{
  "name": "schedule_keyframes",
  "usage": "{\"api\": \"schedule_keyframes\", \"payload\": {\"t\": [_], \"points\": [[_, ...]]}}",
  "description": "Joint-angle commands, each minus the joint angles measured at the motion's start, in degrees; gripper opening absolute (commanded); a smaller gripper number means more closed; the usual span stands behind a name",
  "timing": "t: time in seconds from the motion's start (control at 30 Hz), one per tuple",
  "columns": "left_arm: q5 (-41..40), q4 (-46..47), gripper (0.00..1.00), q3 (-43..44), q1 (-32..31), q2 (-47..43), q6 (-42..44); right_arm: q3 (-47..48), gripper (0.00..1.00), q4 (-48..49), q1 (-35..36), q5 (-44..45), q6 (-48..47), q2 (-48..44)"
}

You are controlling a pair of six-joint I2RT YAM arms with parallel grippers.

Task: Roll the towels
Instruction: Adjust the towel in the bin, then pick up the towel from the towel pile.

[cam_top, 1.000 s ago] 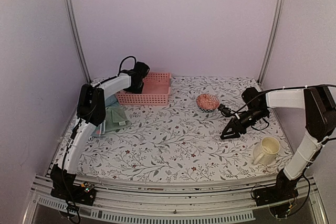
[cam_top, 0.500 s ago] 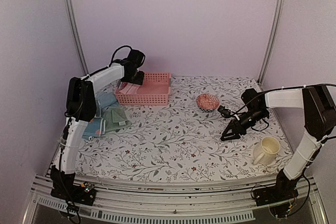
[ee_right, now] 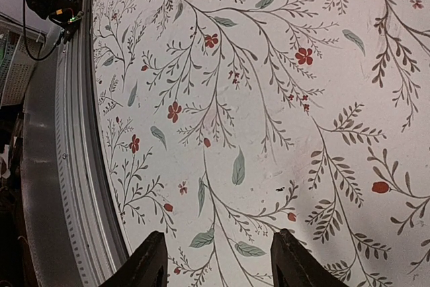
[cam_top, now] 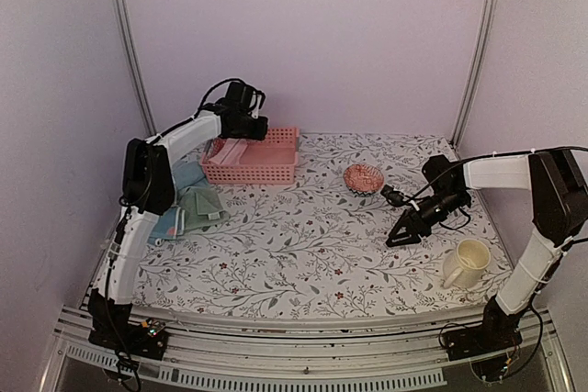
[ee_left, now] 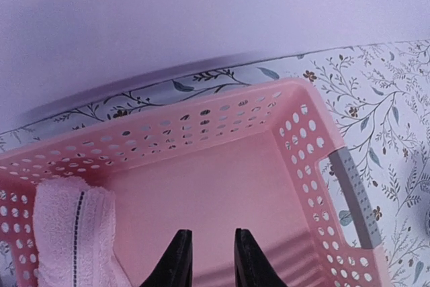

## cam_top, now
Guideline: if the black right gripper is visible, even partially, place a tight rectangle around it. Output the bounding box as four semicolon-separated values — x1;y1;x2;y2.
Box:
387;189;468;248

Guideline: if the pink towel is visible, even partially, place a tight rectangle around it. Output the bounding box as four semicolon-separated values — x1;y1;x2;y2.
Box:
209;139;248;166

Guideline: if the pink perforated plastic basket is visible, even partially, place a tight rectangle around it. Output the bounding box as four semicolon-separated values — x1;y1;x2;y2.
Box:
200;127;300;185

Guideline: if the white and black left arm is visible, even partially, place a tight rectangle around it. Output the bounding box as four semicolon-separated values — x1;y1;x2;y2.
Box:
88;90;268;350

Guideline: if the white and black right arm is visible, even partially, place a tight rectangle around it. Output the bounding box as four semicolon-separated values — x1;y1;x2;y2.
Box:
380;146;587;316

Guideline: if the red patterned bowl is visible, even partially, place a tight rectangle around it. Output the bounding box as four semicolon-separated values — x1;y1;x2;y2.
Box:
343;163;384;196

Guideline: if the cream ceramic mug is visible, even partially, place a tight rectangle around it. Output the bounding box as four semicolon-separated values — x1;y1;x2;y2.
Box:
442;239;492;289

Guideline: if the green folded towel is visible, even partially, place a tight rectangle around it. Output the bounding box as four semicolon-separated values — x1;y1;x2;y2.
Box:
178;186;230;231

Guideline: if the blue patterned towel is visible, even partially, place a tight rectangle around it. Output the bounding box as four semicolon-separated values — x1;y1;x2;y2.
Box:
147;161;208;246

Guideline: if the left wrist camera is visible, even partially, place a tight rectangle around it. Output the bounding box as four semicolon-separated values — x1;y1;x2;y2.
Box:
225;81;266;113

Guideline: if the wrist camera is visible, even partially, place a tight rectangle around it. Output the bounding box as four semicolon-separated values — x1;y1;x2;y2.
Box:
225;81;266;113
380;185;409;207

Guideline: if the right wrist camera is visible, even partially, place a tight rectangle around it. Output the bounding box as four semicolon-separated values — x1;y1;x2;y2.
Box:
380;185;409;207

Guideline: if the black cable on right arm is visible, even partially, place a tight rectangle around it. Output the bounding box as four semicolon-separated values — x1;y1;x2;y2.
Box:
403;146;588;230

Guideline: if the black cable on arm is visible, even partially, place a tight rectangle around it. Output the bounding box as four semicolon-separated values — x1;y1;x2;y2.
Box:
103;78;244;356
403;146;588;230

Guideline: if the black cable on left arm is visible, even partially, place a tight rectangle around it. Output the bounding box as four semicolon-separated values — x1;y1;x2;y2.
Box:
103;78;244;356

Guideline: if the aluminium front rail frame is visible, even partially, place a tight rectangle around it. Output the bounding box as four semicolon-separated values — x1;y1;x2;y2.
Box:
43;304;575;392

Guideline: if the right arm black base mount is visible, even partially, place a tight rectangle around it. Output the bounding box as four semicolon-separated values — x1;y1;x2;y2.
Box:
440;296;526;382

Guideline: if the left aluminium corner post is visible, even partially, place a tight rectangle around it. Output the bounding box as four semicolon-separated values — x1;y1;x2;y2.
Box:
112;0;157;136

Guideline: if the aluminium corner post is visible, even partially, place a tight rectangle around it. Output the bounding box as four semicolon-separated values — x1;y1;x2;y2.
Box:
451;0;498;149
112;0;157;136

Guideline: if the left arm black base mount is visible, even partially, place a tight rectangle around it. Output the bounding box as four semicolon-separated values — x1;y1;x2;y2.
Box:
88;289;170;361

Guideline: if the black cable at left base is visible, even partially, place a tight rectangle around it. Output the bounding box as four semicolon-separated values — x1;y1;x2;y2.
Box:
112;350;143;392

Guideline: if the right aluminium corner post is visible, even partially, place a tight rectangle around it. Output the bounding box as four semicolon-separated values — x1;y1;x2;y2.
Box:
451;0;498;149

